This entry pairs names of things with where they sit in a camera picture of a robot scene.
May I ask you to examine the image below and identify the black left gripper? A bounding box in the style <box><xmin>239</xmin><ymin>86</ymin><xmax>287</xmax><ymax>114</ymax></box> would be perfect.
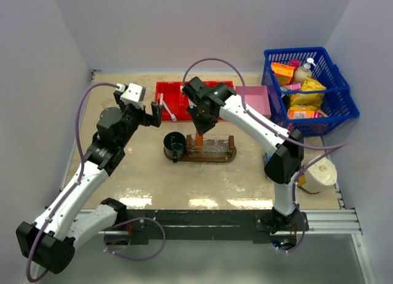
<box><xmin>114</xmin><ymin>92</ymin><xmax>163</xmax><ymax>148</ymax></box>

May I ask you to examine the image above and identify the white toothbrush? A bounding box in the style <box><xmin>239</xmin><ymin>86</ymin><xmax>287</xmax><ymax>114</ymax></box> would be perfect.
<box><xmin>158</xmin><ymin>93</ymin><xmax>165</xmax><ymax>117</ymax></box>

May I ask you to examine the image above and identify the orange toothpaste tube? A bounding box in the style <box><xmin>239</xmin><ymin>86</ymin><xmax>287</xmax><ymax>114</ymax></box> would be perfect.
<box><xmin>195</xmin><ymin>132</ymin><xmax>203</xmax><ymax>150</ymax></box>

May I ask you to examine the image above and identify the clear acrylic toothbrush holder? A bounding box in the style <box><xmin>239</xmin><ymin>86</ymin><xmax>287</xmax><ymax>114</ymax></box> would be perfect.
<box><xmin>186</xmin><ymin>135</ymin><xmax>236</xmax><ymax>160</ymax></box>

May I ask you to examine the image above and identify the dark green mug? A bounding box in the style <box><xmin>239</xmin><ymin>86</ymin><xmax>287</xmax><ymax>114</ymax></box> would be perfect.
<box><xmin>163</xmin><ymin>132</ymin><xmax>187</xmax><ymax>163</ymax></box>

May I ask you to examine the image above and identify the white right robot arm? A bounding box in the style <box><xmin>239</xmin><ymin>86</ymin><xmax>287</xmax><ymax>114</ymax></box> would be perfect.
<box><xmin>181</xmin><ymin>77</ymin><xmax>304</xmax><ymax>231</ymax></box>

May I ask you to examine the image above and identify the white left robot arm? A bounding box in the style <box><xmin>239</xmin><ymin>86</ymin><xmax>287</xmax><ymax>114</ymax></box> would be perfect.
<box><xmin>16</xmin><ymin>92</ymin><xmax>164</xmax><ymax>274</ymax></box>

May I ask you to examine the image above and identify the oval wooden tray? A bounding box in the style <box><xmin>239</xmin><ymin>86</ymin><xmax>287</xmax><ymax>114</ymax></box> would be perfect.
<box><xmin>178</xmin><ymin>149</ymin><xmax>235</xmax><ymax>163</ymax></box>

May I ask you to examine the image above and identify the red bin middle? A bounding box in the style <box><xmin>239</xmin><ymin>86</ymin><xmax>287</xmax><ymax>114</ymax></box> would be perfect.
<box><xmin>177</xmin><ymin>82</ymin><xmax>191</xmax><ymax>121</ymax></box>

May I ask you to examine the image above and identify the red bin left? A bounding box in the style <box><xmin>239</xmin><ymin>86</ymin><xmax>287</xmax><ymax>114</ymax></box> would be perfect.
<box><xmin>155</xmin><ymin>81</ymin><xmax>181</xmax><ymax>118</ymax></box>

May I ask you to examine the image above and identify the pink drawer box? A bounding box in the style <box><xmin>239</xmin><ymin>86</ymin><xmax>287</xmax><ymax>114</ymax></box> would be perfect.
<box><xmin>245</xmin><ymin>85</ymin><xmax>271</xmax><ymax>119</ymax></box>

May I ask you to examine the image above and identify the orange snack box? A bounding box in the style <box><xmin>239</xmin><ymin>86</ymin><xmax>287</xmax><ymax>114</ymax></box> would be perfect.
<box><xmin>271</xmin><ymin>62</ymin><xmax>295</xmax><ymax>86</ymax></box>

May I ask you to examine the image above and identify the green blue carton box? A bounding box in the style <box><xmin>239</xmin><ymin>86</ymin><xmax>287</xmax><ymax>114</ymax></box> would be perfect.
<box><xmin>263</xmin><ymin>153</ymin><xmax>271</xmax><ymax>167</ymax></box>

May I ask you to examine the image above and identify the orange box lower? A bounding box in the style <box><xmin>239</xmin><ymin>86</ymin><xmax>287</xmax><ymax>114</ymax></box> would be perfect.
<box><xmin>287</xmin><ymin>109</ymin><xmax>317</xmax><ymax>120</ymax></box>

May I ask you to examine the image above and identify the yellow chips bag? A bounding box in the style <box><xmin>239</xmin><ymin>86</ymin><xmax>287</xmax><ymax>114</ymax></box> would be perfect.
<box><xmin>289</xmin><ymin>77</ymin><xmax>327</xmax><ymax>111</ymax></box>

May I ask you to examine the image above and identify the pink small package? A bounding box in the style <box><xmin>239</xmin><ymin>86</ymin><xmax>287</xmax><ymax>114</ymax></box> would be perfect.
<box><xmin>289</xmin><ymin>60</ymin><xmax>301</xmax><ymax>68</ymax></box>

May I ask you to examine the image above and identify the beige pump soap bottle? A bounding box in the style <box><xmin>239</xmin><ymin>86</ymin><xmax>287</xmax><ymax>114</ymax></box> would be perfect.
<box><xmin>292</xmin><ymin>58</ymin><xmax>316</xmax><ymax>84</ymax></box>

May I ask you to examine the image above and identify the blue plastic basket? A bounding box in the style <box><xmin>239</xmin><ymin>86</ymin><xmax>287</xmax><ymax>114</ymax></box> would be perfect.
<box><xmin>262</xmin><ymin>47</ymin><xmax>359</xmax><ymax>137</ymax></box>

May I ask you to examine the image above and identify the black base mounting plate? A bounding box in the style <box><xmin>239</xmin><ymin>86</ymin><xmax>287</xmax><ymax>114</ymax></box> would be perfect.
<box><xmin>104</xmin><ymin>209</ymin><xmax>309</xmax><ymax>247</ymax></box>

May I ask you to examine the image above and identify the white paper roll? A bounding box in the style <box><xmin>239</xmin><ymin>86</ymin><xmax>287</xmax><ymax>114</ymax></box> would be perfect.
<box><xmin>298</xmin><ymin>157</ymin><xmax>337</xmax><ymax>194</ymax></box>

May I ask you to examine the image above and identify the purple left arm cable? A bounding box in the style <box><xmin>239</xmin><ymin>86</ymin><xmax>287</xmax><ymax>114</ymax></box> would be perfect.
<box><xmin>26</xmin><ymin>82</ymin><xmax>123</xmax><ymax>282</ymax></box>

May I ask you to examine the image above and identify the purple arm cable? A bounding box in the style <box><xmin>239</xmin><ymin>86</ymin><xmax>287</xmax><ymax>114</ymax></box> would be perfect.
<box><xmin>26</xmin><ymin>82</ymin><xmax>123</xmax><ymax>282</ymax></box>
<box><xmin>182</xmin><ymin>58</ymin><xmax>349</xmax><ymax>254</ymax></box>

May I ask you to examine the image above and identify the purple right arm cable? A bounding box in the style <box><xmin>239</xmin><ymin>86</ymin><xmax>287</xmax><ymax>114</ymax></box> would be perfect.
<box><xmin>182</xmin><ymin>58</ymin><xmax>349</xmax><ymax>254</ymax></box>

